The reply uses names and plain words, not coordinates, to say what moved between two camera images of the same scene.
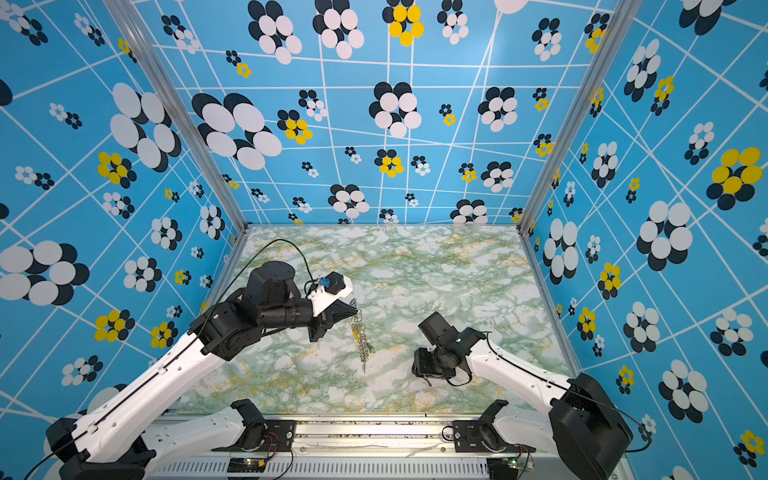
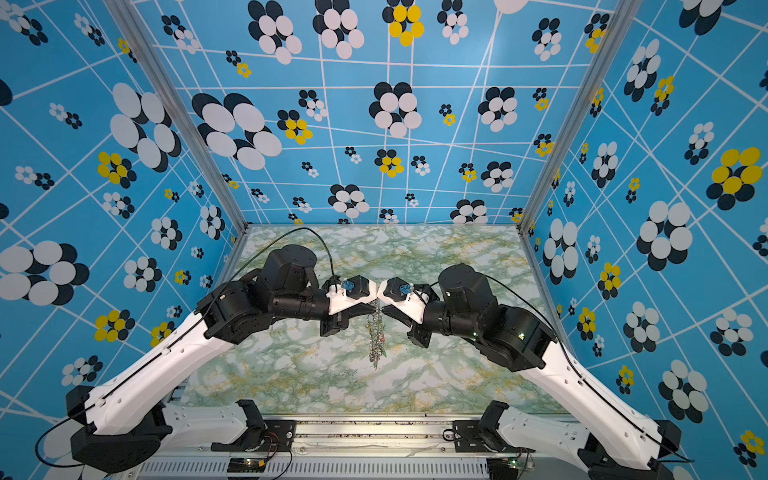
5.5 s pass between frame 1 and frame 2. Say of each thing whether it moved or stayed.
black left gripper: moved
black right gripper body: moved
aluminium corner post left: stayed
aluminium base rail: stayed
